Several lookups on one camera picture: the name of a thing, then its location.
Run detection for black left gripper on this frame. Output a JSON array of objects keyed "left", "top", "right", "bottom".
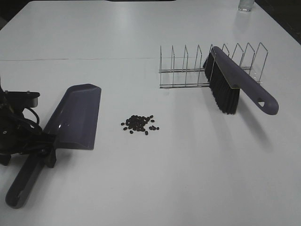
[{"left": 0, "top": 89, "right": 56, "bottom": 168}]

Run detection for purple plastic dustpan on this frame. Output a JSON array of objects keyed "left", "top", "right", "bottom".
[{"left": 5, "top": 84, "right": 101, "bottom": 209}]

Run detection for pile of coffee beans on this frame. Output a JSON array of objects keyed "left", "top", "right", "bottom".
[{"left": 120, "top": 115, "right": 160, "bottom": 136}]

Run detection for purple brush black bristles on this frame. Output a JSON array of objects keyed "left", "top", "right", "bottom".
[{"left": 203, "top": 46, "right": 279, "bottom": 115}]

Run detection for clear drinking glass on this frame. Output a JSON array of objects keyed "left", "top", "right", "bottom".
[{"left": 238, "top": 0, "right": 255, "bottom": 12}]

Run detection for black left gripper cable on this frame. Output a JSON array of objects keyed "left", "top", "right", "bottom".
[{"left": 9, "top": 107, "right": 44, "bottom": 135}]

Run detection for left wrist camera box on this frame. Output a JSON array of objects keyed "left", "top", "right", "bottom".
[{"left": 4, "top": 90, "right": 40, "bottom": 108}]

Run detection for chrome wire rack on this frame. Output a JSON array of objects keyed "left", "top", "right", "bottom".
[{"left": 158, "top": 42, "right": 269, "bottom": 89}]

